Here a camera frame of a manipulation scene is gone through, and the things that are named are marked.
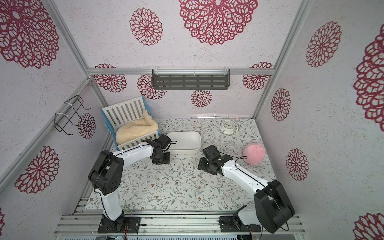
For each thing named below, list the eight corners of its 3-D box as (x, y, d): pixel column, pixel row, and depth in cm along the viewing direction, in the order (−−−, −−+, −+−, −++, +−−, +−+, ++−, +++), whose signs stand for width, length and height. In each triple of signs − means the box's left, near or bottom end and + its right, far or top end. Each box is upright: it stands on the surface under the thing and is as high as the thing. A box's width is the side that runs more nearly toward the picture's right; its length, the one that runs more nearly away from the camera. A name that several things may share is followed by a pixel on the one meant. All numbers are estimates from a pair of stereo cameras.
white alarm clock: (221, 134, 114) (222, 130, 110) (219, 124, 121) (220, 119, 117) (238, 134, 114) (239, 130, 110) (235, 124, 121) (236, 119, 117)
